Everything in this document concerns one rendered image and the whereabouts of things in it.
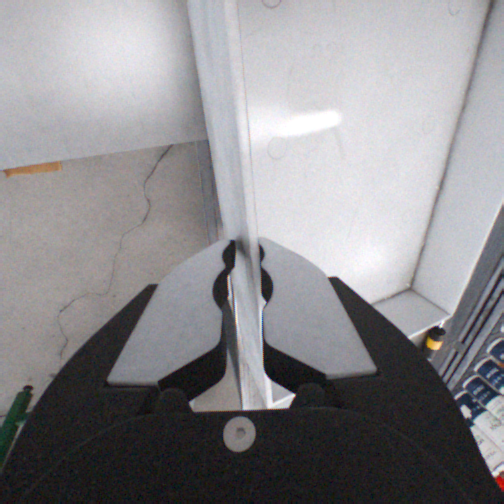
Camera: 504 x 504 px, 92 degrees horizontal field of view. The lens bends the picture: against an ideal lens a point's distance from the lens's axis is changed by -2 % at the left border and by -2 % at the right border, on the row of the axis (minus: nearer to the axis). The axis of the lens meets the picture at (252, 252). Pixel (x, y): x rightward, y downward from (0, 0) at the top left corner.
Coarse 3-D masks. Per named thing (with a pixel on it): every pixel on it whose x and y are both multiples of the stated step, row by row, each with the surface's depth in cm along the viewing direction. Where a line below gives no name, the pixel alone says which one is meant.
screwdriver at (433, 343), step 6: (432, 330) 56; (438, 330) 56; (444, 330) 56; (432, 336) 56; (438, 336) 55; (444, 336) 56; (426, 342) 59; (432, 342) 57; (438, 342) 56; (426, 348) 59; (432, 348) 58; (438, 348) 57; (426, 354) 60; (432, 354) 58
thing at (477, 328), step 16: (496, 272) 54; (496, 288) 54; (480, 304) 58; (496, 304) 55; (480, 320) 59; (496, 320) 56; (464, 336) 63; (480, 336) 59; (464, 352) 64; (448, 368) 69; (464, 368) 64; (448, 384) 70
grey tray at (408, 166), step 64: (192, 0) 10; (256, 0) 11; (320, 0) 12; (384, 0) 13; (448, 0) 14; (256, 64) 12; (320, 64) 13; (384, 64) 14; (448, 64) 16; (256, 128) 13; (320, 128) 15; (384, 128) 17; (448, 128) 19; (256, 192) 15; (320, 192) 17; (384, 192) 19; (448, 192) 21; (256, 256) 12; (320, 256) 20; (384, 256) 23; (448, 256) 22; (256, 320) 14
